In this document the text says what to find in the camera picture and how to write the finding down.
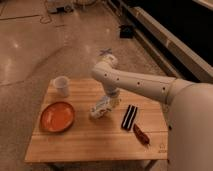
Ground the white cup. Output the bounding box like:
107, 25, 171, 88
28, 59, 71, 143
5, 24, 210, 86
53, 76, 69, 97

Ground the orange plate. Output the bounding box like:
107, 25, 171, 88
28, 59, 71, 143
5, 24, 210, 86
40, 102, 75, 133

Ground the black white striped block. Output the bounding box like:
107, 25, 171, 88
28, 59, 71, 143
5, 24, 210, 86
121, 105, 138, 131

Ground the black box on floor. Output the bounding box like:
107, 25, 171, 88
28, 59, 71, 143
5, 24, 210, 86
120, 25, 134, 38

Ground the white carton bottle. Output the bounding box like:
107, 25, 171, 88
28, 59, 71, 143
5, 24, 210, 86
90, 96, 111, 119

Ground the grey device on floor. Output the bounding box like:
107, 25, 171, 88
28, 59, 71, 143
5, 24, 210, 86
45, 0, 74, 13

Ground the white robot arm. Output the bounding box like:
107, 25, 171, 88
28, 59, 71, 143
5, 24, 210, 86
91, 55, 213, 171

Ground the wooden table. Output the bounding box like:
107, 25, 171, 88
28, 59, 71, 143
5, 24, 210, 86
25, 79, 168, 163

